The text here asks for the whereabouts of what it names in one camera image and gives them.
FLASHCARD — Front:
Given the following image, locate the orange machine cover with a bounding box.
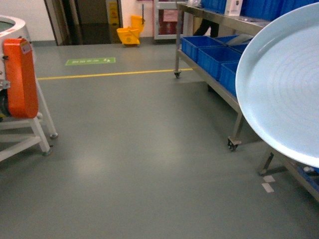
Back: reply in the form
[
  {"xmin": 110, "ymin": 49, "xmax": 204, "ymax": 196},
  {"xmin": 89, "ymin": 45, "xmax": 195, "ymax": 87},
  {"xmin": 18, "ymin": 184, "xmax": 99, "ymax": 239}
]
[{"xmin": 3, "ymin": 38, "xmax": 39, "ymax": 119}]

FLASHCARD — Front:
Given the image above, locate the yellow mop bucket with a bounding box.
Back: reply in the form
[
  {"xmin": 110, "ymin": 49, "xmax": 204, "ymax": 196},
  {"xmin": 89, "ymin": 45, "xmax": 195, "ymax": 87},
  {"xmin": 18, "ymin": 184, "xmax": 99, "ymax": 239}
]
[{"xmin": 117, "ymin": 15, "xmax": 145, "ymax": 45}]

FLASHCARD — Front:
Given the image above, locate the white machine with stand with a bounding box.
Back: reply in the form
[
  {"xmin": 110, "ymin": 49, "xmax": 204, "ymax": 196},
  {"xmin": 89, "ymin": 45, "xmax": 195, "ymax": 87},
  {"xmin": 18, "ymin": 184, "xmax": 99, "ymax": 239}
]
[{"xmin": 0, "ymin": 15, "xmax": 58, "ymax": 161}]

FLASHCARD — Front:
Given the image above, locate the light blue round tray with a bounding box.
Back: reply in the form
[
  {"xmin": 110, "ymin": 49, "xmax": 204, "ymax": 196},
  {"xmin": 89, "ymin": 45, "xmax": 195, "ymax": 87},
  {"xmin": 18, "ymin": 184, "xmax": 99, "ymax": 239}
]
[{"xmin": 235, "ymin": 3, "xmax": 319, "ymax": 167}]

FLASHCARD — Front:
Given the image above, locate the steel wheeled shelf rack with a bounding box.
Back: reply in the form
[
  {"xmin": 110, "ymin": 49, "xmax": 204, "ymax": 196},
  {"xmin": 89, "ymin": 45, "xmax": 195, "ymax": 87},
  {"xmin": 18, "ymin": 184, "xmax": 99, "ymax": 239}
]
[{"xmin": 174, "ymin": 1, "xmax": 319, "ymax": 200}]

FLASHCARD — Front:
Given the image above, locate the blue bin on rack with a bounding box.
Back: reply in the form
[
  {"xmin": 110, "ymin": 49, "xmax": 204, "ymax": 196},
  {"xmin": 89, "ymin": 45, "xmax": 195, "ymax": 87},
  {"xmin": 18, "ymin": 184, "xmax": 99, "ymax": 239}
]
[
  {"xmin": 197, "ymin": 47, "xmax": 242, "ymax": 81},
  {"xmin": 181, "ymin": 36, "xmax": 225, "ymax": 63},
  {"xmin": 219, "ymin": 62, "xmax": 238, "ymax": 98}
]

